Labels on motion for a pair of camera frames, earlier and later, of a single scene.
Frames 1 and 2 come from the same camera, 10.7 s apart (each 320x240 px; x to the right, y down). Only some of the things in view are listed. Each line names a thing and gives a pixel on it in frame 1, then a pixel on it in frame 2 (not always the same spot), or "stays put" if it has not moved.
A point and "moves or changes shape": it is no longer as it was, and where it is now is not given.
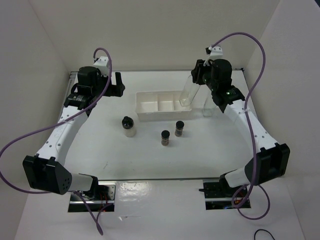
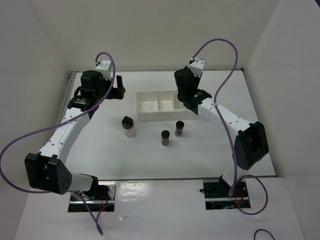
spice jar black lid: [179, 126] stays put
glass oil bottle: [209, 107] moves or changes shape
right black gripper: [196, 72] → [197, 79]
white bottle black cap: [128, 124] stays put
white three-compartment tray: [160, 105] stays put
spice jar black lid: [165, 136] stays put
